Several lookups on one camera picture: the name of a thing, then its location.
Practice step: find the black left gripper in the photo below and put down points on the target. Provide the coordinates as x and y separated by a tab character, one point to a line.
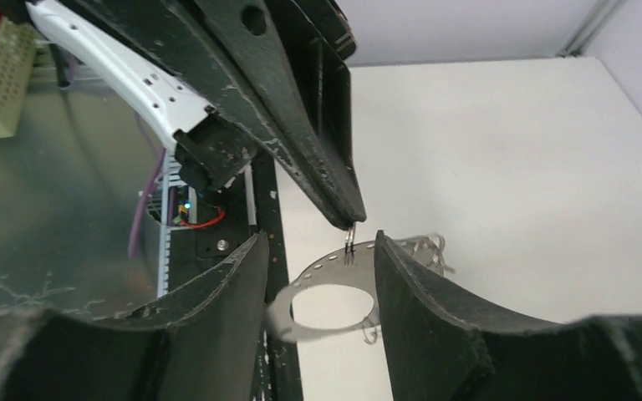
276	70

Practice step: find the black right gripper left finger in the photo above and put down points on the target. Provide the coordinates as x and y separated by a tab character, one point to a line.
48	355

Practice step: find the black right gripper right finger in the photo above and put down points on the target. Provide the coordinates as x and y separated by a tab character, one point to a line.
443	342

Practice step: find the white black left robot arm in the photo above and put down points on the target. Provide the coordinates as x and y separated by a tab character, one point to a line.
209	150

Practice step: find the cream perforated basket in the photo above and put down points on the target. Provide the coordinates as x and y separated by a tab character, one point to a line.
17	54

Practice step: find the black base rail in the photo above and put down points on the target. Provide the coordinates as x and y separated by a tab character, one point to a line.
265	221

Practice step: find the white slotted cable duct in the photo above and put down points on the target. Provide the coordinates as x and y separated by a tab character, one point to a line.
169	182

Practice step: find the aluminium frame post right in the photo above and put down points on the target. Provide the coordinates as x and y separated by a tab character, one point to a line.
599	15

